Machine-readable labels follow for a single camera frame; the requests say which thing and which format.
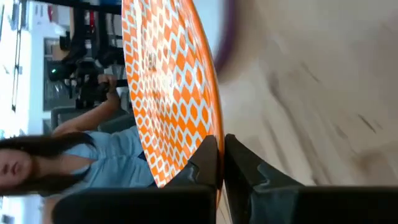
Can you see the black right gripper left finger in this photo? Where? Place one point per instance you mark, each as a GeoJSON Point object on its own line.
{"type": "Point", "coordinates": [174, 205]}

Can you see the person's hand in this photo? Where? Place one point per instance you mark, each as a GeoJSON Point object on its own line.
{"type": "Point", "coordinates": [109, 88]}

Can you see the purple plate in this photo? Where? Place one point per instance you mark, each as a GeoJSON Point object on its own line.
{"type": "Point", "coordinates": [228, 31]}

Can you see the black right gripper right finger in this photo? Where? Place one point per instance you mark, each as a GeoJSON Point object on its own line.
{"type": "Point", "coordinates": [264, 199]}

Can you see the person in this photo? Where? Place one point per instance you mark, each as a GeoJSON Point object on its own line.
{"type": "Point", "coordinates": [109, 155]}

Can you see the orange white patterned plate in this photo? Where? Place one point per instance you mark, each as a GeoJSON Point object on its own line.
{"type": "Point", "coordinates": [168, 77]}

